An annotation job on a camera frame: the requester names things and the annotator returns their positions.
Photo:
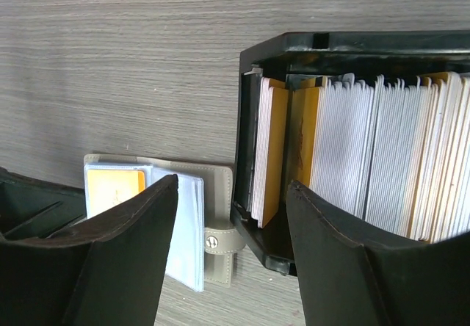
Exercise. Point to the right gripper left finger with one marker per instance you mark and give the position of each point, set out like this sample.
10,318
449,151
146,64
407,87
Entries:
104,270

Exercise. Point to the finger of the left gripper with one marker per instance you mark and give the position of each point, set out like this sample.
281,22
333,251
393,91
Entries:
31,207

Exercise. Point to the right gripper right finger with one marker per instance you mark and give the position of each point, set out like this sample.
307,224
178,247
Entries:
353,273

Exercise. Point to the grey leather card holder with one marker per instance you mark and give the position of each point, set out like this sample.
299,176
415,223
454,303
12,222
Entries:
204,242

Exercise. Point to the black card box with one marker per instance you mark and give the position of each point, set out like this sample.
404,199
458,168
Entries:
294,56

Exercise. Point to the stack of white cards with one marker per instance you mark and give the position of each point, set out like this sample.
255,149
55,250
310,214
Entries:
392,152

